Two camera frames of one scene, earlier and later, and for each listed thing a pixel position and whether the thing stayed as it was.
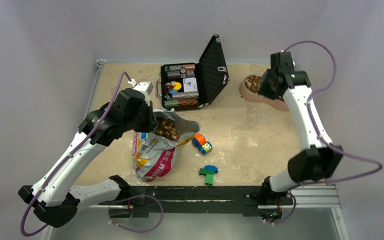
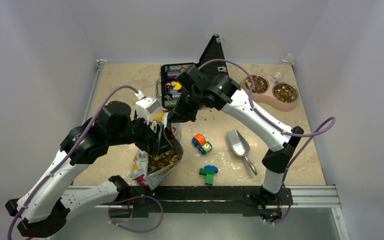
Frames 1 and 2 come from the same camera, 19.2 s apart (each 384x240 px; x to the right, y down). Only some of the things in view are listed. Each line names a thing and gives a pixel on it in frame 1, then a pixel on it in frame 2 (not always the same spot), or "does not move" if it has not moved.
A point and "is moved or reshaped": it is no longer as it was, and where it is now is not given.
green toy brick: (209, 175) does not move
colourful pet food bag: (153, 151) is moved or reshaped
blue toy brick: (212, 167) does not move
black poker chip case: (192, 86) does not move
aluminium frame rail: (317, 196) does not move
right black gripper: (264, 90) to (180, 113)
